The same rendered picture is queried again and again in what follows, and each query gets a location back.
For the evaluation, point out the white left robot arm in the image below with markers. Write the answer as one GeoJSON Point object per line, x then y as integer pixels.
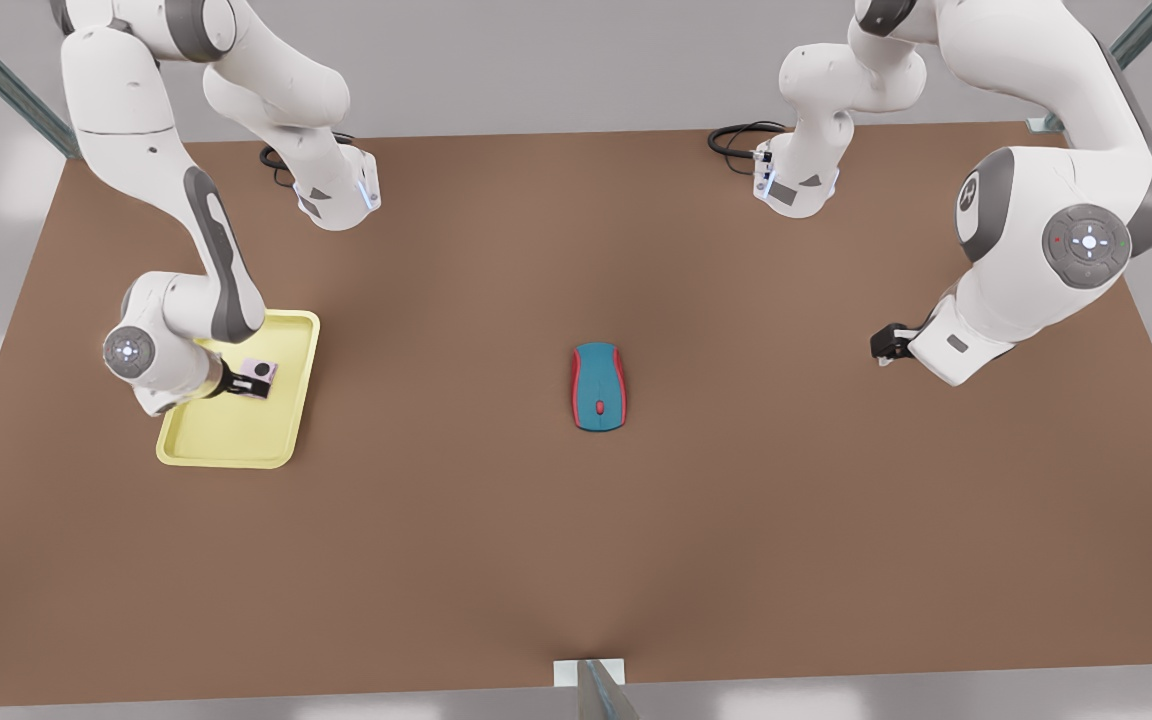
{"type": "Point", "coordinates": [1056, 130]}

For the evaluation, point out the yellow rectangular tray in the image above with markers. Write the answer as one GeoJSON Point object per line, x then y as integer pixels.
{"type": "Point", "coordinates": [246, 420]}

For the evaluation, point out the small pale pink box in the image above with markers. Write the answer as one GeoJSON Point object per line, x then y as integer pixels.
{"type": "Point", "coordinates": [260, 375]}

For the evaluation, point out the teal and red computer mouse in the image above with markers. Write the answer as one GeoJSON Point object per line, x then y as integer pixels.
{"type": "Point", "coordinates": [598, 386]}

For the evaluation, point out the silver frame post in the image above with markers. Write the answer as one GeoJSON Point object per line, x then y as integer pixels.
{"type": "Point", "coordinates": [1126, 50]}
{"type": "Point", "coordinates": [6, 80]}
{"type": "Point", "coordinates": [598, 690]}

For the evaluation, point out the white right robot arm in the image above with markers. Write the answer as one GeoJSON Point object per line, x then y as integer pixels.
{"type": "Point", "coordinates": [126, 110]}

